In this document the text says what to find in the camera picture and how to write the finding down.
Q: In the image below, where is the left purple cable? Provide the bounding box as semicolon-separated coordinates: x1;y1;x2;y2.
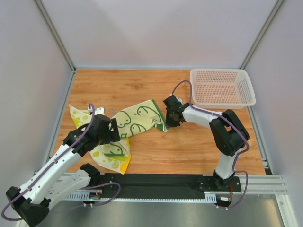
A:
0;103;122;222

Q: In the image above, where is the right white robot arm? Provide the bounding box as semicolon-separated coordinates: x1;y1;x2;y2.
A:
163;95;250;190

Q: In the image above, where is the green cream patterned towel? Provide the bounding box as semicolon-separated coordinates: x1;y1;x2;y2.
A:
114;99;169;140

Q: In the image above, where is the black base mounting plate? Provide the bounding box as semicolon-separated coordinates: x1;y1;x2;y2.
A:
99;174;241;200

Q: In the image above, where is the aluminium frame post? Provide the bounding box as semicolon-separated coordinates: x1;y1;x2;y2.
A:
33;0;76;73
240;0;286;70

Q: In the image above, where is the yellow lime patterned towel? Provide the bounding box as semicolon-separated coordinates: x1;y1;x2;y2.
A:
69;105;131;174

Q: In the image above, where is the slotted grey cable duct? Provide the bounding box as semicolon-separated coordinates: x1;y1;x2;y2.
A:
63;191;232;203

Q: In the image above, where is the right aluminium frame post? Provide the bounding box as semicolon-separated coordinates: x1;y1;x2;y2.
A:
240;0;286;70

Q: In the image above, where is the white perforated plastic basket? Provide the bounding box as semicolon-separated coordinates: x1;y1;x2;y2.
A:
190;69;256;109

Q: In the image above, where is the left aluminium frame post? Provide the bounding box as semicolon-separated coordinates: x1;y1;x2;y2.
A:
33;0;76;73

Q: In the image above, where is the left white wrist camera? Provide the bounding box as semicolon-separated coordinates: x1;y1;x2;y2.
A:
88;107;105;115

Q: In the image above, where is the aluminium front rail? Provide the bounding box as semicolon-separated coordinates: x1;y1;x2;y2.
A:
33;174;288;195

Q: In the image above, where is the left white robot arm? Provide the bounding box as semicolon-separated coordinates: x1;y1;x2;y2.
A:
6;114;120;227

